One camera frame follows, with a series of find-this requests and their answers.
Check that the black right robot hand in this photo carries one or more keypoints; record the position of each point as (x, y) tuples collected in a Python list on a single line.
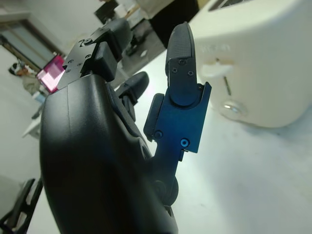
[(97, 158)]

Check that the cream toaster lever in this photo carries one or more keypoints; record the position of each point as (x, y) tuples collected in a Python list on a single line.
[(217, 69)]

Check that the cream two-slot toaster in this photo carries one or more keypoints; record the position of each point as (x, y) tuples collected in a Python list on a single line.
[(268, 68)]

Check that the pink lit monitor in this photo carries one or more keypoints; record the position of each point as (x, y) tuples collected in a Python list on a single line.
[(52, 75)]

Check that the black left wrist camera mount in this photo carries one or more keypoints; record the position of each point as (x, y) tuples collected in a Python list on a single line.
[(17, 209)]

